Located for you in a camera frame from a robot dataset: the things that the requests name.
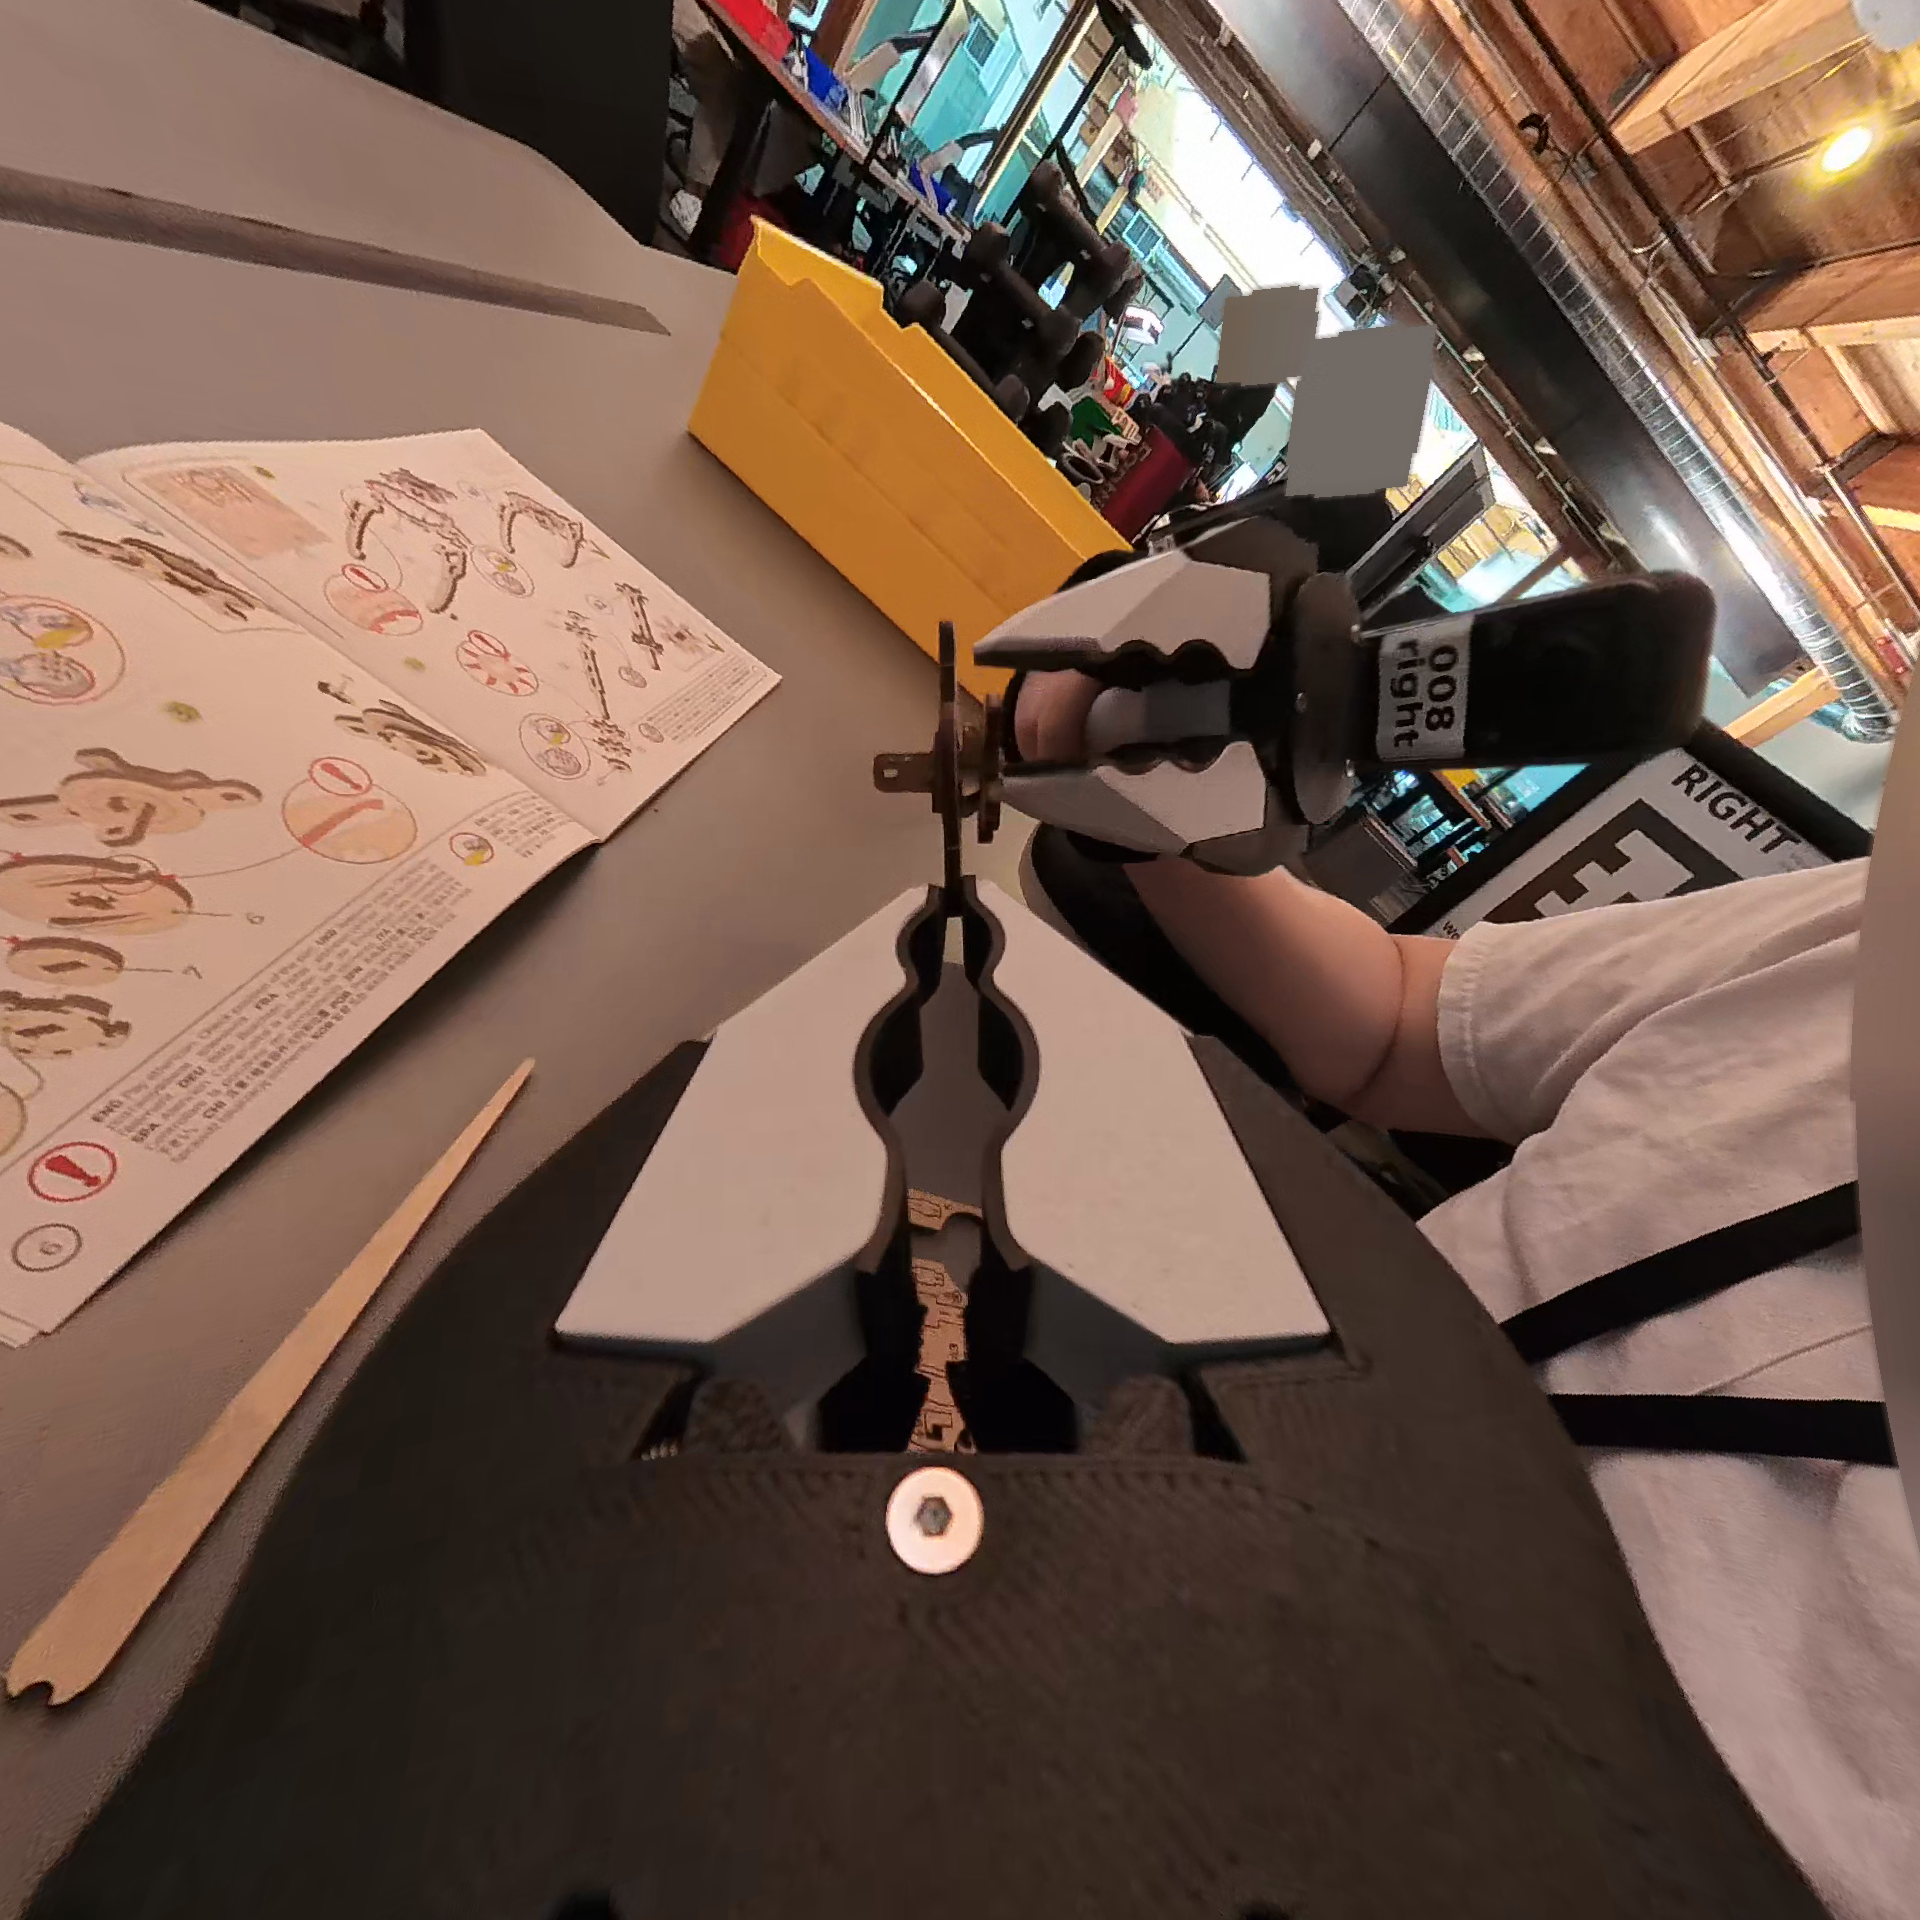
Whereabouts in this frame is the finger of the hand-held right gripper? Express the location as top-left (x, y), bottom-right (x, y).
top-left (991, 688), bottom-right (1278, 864)
top-left (971, 539), bottom-right (1272, 698)

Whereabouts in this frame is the person's right hand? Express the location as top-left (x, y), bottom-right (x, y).
top-left (1008, 668), bottom-right (1119, 770)

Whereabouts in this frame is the wooden gear model assembly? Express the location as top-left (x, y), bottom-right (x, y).
top-left (872, 623), bottom-right (1011, 909)

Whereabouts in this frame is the silver ventilation duct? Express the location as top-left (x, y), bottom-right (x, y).
top-left (1334, 0), bottom-right (1904, 740)

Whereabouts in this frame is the rack of black dumbbells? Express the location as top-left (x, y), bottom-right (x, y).
top-left (896, 159), bottom-right (1149, 431)

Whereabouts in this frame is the pointed wooden stick tool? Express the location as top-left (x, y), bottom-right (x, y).
top-left (5, 1057), bottom-right (537, 1711)

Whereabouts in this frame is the yellow plastic bin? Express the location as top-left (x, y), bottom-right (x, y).
top-left (687, 218), bottom-right (1134, 707)

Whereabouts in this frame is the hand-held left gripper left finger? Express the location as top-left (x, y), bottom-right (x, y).
top-left (555, 883), bottom-right (953, 1421)

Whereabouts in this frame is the black chest strap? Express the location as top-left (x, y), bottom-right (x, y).
top-left (1499, 1181), bottom-right (1894, 1469)

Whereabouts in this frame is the illustrated instruction booklet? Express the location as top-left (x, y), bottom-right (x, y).
top-left (0, 420), bottom-right (783, 1349)

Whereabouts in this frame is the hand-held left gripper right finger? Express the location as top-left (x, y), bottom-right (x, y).
top-left (959, 883), bottom-right (1334, 1419)

